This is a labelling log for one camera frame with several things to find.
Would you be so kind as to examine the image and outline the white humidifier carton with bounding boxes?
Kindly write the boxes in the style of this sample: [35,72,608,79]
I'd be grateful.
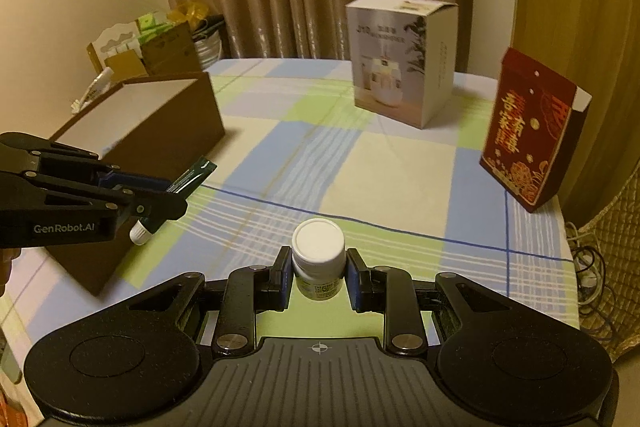
[346,0,458,129]

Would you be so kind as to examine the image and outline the checked bed sheet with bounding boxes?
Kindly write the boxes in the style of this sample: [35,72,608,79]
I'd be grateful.
[0,57,583,348]

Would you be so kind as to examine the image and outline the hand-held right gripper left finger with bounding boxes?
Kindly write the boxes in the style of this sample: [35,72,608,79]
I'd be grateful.
[100,247,293,358]

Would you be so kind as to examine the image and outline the white scalloped box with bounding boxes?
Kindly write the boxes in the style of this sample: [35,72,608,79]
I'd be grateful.
[97,21,141,58]

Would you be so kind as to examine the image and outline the tangled black cables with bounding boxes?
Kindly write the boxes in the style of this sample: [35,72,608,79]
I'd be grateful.
[565,222,621,343]

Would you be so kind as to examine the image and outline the dark red gift box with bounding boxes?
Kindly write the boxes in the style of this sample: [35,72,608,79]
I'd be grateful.
[479,47,593,212]

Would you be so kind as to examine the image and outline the green packets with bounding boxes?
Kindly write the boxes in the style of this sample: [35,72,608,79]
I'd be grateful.
[137,12,171,38]

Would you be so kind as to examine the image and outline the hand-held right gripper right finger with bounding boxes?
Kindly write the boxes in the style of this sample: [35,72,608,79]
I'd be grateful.
[346,248,538,358]

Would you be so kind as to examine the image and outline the small white-capped bottle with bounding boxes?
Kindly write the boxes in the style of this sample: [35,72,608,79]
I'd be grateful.
[291,218,347,300]

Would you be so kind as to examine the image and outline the flat cardboard piece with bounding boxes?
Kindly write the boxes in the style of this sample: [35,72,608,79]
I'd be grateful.
[87,42,148,82]

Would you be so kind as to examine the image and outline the quilted beige cover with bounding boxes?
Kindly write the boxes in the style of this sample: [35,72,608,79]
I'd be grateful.
[580,167,640,358]

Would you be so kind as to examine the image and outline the yellow plastic bag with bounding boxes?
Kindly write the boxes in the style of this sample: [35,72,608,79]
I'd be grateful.
[167,3,208,28]

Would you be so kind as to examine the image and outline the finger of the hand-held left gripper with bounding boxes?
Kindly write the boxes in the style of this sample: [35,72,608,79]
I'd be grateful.
[0,132,175,195]
[0,171,188,225]

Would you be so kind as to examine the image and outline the brown cardboard carton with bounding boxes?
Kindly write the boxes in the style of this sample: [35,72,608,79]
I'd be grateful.
[140,24,203,75]

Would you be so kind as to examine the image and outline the person's left hand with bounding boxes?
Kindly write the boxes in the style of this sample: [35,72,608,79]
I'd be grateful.
[0,249,17,298]

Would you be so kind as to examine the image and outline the white plastic tube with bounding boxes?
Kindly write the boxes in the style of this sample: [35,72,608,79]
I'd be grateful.
[70,68,113,112]

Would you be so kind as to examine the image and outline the brown cardboard box container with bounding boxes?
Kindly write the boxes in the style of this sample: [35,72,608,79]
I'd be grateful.
[44,72,226,298]

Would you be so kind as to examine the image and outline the dark tube with white cap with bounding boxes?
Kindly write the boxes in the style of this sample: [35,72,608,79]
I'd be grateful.
[129,157,219,247]

